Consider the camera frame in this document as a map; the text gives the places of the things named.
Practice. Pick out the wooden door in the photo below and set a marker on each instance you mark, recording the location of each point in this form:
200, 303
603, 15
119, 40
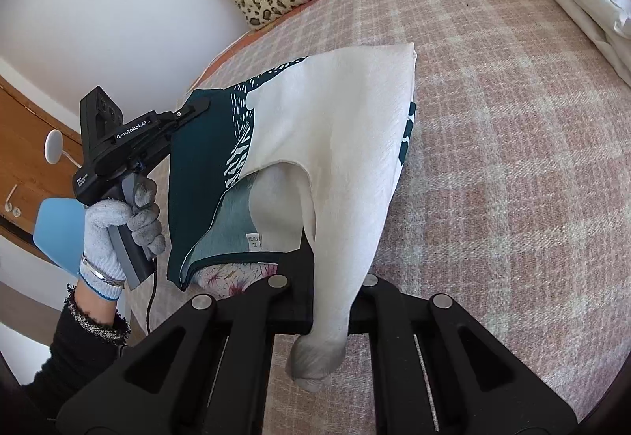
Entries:
34, 119

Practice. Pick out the person's left forearm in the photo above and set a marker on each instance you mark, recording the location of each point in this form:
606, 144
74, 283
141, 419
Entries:
64, 361

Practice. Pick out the white floral printed shirt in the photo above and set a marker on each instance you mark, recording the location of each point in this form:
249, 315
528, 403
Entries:
335, 144

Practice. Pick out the pink plaid blanket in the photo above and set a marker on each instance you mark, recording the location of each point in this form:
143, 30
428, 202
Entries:
493, 198

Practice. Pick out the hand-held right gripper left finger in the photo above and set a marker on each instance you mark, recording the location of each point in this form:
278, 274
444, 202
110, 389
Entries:
296, 309

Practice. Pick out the white round wall fixture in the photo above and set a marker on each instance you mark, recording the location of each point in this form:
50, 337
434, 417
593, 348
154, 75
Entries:
53, 146

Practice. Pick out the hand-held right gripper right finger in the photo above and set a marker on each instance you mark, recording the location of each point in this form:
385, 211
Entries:
365, 316

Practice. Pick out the light blue plastic object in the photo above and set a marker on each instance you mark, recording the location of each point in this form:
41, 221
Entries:
59, 233

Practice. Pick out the person's left hand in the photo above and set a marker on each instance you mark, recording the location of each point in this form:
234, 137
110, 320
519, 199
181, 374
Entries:
101, 228

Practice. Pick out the white cloth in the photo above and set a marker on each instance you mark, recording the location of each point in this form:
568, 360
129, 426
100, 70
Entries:
581, 1

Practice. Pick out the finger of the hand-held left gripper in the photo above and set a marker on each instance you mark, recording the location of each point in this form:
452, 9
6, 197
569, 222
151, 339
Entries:
190, 110

